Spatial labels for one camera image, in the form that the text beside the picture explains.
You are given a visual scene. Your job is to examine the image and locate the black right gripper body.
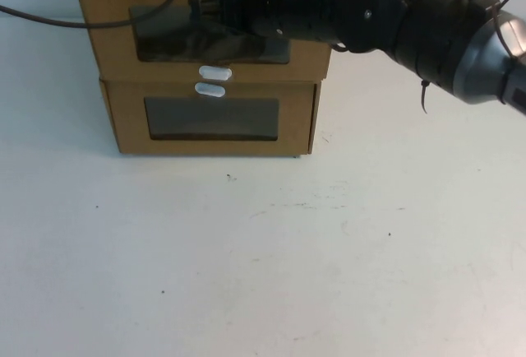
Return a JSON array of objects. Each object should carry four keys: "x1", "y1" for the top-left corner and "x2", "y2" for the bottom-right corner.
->
[{"x1": 200, "y1": 0, "x2": 321, "y2": 40}]

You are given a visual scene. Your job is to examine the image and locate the white plastic drawer handle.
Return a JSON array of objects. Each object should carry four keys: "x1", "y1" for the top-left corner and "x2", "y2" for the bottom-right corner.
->
[
  {"x1": 197, "y1": 64, "x2": 235, "y2": 83},
  {"x1": 193, "y1": 81, "x2": 228, "y2": 99}
]

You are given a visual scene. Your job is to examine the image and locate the cardboard drawer with window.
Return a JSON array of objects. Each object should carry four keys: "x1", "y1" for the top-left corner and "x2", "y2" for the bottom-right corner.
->
[{"x1": 77, "y1": 0, "x2": 334, "y2": 84}]

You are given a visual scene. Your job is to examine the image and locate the cardboard shoe box with window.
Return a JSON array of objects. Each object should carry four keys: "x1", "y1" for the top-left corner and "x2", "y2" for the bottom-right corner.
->
[{"x1": 97, "y1": 75, "x2": 324, "y2": 159}]

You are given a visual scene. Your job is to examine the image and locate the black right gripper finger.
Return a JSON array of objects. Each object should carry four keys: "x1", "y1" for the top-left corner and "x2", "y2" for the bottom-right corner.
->
[{"x1": 187, "y1": 0, "x2": 226, "y2": 26}]

